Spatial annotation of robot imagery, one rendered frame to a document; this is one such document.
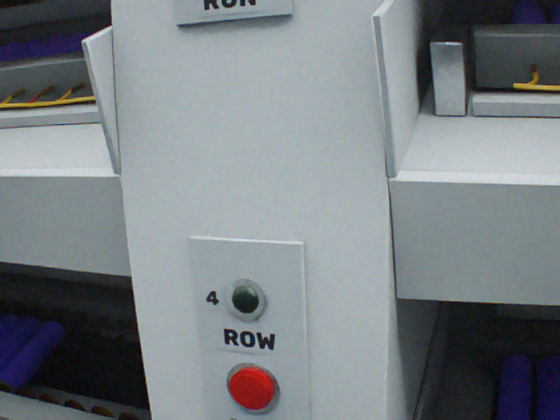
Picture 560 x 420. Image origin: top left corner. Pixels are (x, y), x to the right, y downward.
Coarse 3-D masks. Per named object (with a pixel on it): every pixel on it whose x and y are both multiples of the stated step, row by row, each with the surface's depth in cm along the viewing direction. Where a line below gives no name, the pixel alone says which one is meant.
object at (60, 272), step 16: (16, 272) 49; (32, 272) 49; (48, 272) 48; (64, 272) 47; (80, 272) 46; (96, 272) 46; (112, 336) 45; (128, 336) 44; (32, 384) 41; (64, 400) 39; (80, 400) 39; (96, 400) 39; (144, 416) 37
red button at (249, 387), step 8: (232, 376) 22; (240, 376) 22; (248, 376) 22; (256, 376) 22; (264, 376) 22; (232, 384) 22; (240, 384) 22; (248, 384) 22; (256, 384) 22; (264, 384) 22; (232, 392) 22; (240, 392) 22; (248, 392) 22; (256, 392) 22; (264, 392) 22; (272, 392) 22; (240, 400) 22; (248, 400) 22; (256, 400) 22; (264, 400) 22; (248, 408) 22; (256, 408) 22
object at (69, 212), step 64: (0, 0) 44; (64, 0) 42; (0, 64) 33; (64, 64) 30; (0, 128) 30; (64, 128) 29; (0, 192) 25; (64, 192) 24; (0, 256) 27; (64, 256) 26; (128, 256) 25
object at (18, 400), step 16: (0, 400) 36; (16, 400) 36; (32, 400) 36; (0, 416) 35; (16, 416) 35; (32, 416) 35; (48, 416) 35; (64, 416) 35; (80, 416) 34; (96, 416) 34
